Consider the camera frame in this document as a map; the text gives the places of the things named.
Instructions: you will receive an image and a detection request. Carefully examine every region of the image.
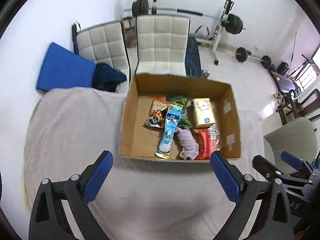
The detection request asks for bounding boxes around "dark wooden chair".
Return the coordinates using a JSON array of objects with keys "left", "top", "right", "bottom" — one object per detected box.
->
[{"left": 298, "top": 89, "right": 320, "bottom": 117}]

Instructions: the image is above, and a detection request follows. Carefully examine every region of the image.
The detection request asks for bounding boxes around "barbell on rack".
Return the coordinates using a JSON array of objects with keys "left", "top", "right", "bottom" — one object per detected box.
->
[{"left": 124, "top": 0, "right": 246, "bottom": 35}]

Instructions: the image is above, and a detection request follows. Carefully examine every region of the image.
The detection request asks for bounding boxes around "orange snack bag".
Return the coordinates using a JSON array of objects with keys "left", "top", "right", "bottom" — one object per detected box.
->
[{"left": 145, "top": 98, "right": 169, "bottom": 128}]

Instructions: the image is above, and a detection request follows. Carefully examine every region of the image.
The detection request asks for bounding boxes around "blue foam mat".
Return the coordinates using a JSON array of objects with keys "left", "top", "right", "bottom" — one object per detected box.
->
[{"left": 36, "top": 42, "right": 96, "bottom": 91}]

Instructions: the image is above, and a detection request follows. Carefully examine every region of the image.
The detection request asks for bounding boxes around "black weight bench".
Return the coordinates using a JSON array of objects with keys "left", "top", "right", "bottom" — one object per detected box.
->
[{"left": 268, "top": 62, "right": 301, "bottom": 97}]

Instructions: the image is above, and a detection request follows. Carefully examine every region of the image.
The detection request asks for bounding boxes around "white tablecloth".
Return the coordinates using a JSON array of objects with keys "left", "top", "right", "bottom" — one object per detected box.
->
[{"left": 23, "top": 87, "right": 267, "bottom": 240}]

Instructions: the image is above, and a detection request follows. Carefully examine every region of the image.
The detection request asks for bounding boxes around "white quilted chair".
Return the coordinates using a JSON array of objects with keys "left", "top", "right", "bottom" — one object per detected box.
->
[
  {"left": 72, "top": 21, "right": 131, "bottom": 81},
  {"left": 136, "top": 15, "right": 190, "bottom": 76}
]

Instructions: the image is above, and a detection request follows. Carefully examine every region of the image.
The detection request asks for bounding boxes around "purple towel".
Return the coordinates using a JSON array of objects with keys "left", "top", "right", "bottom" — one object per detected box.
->
[{"left": 175, "top": 127, "right": 199, "bottom": 160}]

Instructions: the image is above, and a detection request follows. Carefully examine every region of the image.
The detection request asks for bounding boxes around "blue white sachet pack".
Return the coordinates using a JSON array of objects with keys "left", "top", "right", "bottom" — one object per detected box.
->
[{"left": 155, "top": 103, "right": 183, "bottom": 159}]

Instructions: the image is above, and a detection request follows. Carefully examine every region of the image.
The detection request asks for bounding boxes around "red snack packet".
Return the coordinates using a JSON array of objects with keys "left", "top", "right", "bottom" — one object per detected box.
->
[{"left": 194, "top": 129, "right": 217, "bottom": 160}]

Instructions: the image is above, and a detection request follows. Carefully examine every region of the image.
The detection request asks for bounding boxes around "white weight rack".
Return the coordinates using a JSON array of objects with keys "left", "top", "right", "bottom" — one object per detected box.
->
[{"left": 195, "top": 0, "right": 234, "bottom": 65}]

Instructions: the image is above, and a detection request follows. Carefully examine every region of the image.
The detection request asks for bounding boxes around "open cardboard box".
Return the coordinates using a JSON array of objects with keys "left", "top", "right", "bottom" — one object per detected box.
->
[{"left": 119, "top": 74, "right": 241, "bottom": 163}]

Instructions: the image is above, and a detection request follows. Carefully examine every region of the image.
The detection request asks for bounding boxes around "green Deeyeo wipes pack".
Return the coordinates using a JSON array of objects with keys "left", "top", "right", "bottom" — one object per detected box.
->
[{"left": 166, "top": 95, "right": 192, "bottom": 128}]

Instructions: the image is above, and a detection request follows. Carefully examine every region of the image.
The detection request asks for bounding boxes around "dumbbell bar on floor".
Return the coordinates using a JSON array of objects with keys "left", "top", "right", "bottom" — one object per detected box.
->
[{"left": 235, "top": 47, "right": 272, "bottom": 69}]

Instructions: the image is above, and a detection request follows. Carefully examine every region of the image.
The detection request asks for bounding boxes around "dark blue cloth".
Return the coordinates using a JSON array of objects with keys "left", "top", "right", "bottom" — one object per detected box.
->
[{"left": 92, "top": 63, "right": 127, "bottom": 93}]

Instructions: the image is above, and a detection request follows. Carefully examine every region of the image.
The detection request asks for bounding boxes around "grey padded chair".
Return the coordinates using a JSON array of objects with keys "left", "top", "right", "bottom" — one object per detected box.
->
[{"left": 264, "top": 117, "right": 317, "bottom": 175}]

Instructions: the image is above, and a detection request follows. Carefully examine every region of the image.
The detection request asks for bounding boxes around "right white quilted chair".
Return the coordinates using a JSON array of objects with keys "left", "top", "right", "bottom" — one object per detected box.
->
[{"left": 136, "top": 15, "right": 190, "bottom": 76}]

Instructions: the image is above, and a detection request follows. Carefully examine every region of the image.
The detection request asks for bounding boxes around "left white quilted chair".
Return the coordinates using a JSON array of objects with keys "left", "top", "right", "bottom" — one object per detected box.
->
[{"left": 72, "top": 21, "right": 131, "bottom": 81}]

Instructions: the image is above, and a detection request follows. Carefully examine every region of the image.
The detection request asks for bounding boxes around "yellow tissue pack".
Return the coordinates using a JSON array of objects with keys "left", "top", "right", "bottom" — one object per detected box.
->
[{"left": 191, "top": 98, "right": 216, "bottom": 128}]

